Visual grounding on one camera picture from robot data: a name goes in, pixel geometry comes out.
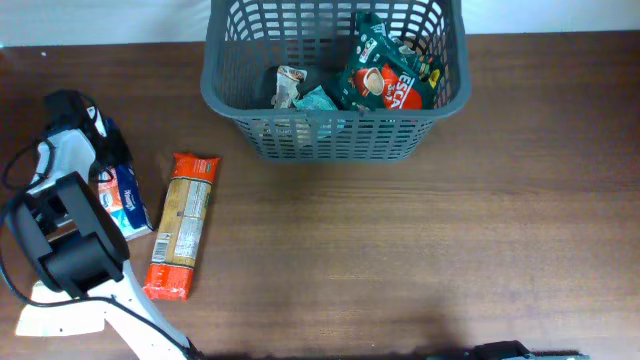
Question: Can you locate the Kleenex tissue multipack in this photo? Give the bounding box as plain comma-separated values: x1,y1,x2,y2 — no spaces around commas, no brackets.
98,150,153,241

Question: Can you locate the orange spaghetti packet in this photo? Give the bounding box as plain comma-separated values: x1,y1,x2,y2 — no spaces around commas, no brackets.
143,153,220,301

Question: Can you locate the beige packet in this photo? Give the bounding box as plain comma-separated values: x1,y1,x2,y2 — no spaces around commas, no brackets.
15,302,105,337

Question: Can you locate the brown snack bag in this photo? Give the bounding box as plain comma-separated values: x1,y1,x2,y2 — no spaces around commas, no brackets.
271,65,307,109

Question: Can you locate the teal small sachet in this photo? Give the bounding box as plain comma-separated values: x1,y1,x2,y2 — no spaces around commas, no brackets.
293,85,338,111

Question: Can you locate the green Nescafe coffee bag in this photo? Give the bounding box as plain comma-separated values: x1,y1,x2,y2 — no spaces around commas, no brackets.
333,12,444,111

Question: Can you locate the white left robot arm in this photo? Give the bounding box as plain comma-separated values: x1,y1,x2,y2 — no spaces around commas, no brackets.
1,119,203,359

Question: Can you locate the grey plastic basket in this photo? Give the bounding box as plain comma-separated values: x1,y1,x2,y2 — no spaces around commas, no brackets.
201,0,471,162

